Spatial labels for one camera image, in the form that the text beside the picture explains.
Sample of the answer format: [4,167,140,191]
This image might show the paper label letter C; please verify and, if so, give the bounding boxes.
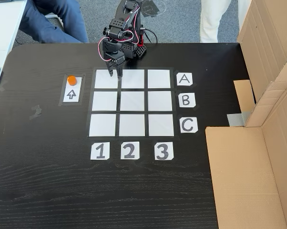
[180,116,198,134]

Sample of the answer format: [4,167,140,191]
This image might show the paper label number 3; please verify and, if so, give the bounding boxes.
[154,142,174,161]

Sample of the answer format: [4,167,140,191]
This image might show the paper label letter A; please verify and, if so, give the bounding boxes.
[176,73,194,86]

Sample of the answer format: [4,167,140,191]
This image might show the standing person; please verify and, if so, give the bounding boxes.
[200,0,253,43]

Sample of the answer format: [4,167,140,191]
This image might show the white desk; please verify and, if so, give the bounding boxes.
[0,0,27,67]

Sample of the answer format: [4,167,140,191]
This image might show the red white servo cable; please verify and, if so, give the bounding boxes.
[97,4,141,62]

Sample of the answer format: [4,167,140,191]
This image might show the clear tape scraps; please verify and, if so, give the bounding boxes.
[29,104,43,121]

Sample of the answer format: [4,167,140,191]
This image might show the red black table clamp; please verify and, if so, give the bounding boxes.
[137,25,145,47]

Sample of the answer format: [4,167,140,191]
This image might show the grey tape piece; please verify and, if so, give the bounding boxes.
[226,111,251,127]

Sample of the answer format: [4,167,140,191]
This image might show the black floor tape mark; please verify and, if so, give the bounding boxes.
[142,0,160,17]

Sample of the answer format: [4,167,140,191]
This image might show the brown cardboard box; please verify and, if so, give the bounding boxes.
[205,81,287,229]
[233,0,287,127]

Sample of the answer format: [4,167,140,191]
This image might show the paper label number 1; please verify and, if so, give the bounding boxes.
[90,142,110,160]

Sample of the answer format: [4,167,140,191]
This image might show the paper label number 2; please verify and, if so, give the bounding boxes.
[120,141,141,160]

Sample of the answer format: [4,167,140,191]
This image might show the white arrow paper sheet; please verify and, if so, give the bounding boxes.
[61,76,83,104]

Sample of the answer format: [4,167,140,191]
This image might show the seated person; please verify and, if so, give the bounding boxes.
[18,0,89,44]

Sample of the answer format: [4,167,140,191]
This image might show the white nine-square grid sheet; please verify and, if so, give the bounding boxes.
[87,67,181,139]

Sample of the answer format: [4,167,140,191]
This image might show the white chair frame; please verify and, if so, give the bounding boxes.
[45,13,65,31]

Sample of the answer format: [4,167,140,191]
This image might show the paper label letter B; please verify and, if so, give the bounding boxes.
[178,93,196,108]

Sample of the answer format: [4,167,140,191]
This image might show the black power cable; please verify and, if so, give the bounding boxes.
[142,28,158,45]

